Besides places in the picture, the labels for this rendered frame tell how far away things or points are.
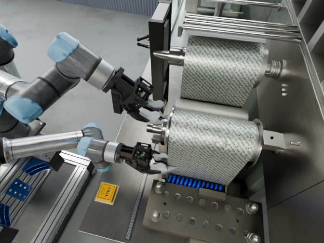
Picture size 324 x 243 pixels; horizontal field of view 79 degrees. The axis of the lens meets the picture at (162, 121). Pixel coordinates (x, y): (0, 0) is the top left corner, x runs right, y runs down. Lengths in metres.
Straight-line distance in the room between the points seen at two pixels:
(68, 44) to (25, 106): 0.18
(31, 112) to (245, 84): 0.62
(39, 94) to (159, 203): 0.51
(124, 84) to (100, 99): 1.98
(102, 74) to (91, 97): 2.03
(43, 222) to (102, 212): 0.90
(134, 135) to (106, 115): 1.31
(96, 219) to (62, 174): 0.99
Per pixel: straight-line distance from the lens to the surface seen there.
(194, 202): 0.77
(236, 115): 0.72
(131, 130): 1.05
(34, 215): 1.84
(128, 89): 0.54
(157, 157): 0.74
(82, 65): 0.53
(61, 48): 0.54
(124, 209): 0.90
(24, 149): 0.88
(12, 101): 0.59
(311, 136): 0.55
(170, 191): 0.77
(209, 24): 0.70
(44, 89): 0.59
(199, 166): 0.69
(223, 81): 0.70
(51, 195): 1.83
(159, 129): 0.70
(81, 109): 2.47
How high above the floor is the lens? 1.77
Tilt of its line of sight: 54 degrees down
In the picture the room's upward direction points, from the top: straight up
